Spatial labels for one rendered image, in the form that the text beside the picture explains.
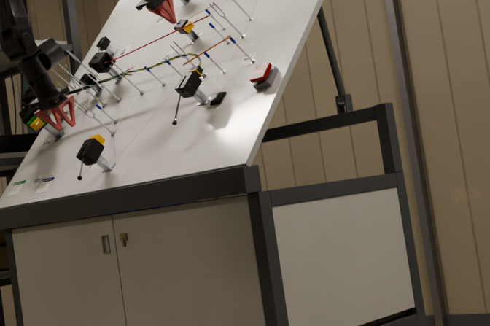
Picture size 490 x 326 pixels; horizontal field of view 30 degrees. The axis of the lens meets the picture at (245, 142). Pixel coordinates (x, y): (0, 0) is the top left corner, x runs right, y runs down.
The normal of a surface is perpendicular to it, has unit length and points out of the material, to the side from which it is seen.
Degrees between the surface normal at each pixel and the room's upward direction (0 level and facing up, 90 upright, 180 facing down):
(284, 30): 49
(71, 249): 90
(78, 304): 90
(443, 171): 90
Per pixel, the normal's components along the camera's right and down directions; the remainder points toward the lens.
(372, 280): 0.70, -0.14
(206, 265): -0.70, 0.06
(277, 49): -0.62, -0.61
